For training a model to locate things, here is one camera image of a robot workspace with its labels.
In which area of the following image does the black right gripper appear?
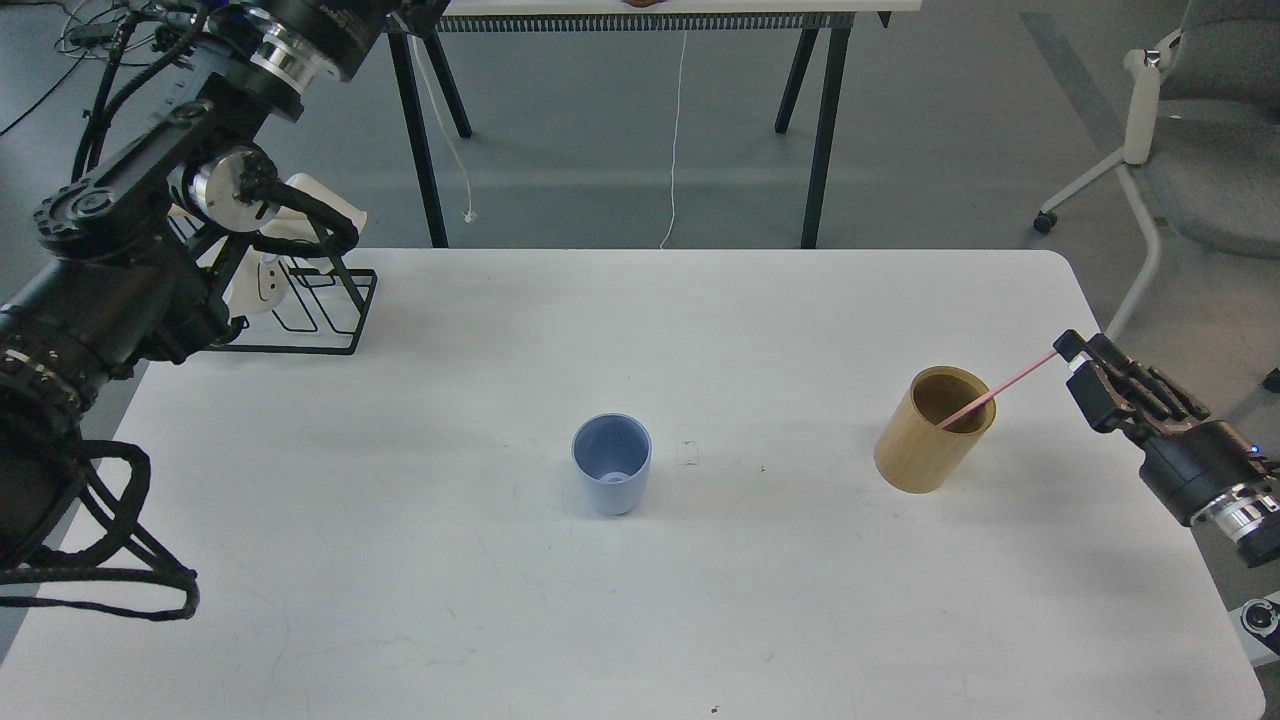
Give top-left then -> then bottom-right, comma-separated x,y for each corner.
1053,331 -> 1277,541

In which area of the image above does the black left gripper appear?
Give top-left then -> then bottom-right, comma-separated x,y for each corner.
250,1 -> 415,83

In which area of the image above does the pink chopstick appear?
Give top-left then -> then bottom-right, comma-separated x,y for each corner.
938,350 -> 1059,430

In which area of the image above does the blue plastic cup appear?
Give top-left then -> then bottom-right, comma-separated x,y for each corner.
570,413 -> 652,516

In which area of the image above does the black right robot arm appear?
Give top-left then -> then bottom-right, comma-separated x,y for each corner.
1052,329 -> 1277,571

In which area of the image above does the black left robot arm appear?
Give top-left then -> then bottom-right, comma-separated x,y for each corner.
3,1 -> 447,623

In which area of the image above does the white cup on rack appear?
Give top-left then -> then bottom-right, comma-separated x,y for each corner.
172,158 -> 367,318

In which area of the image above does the bamboo cylinder holder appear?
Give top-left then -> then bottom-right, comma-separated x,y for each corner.
873,366 -> 996,495

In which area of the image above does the background trestle table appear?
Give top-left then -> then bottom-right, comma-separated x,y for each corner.
380,0 -> 923,250

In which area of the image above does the floor cables and adapter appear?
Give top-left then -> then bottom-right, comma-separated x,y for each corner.
0,0 -> 201,136

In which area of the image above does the black wire cup rack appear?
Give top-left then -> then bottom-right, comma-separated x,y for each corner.
198,238 -> 378,356

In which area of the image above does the white hanging cable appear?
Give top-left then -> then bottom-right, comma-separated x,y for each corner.
659,29 -> 689,250

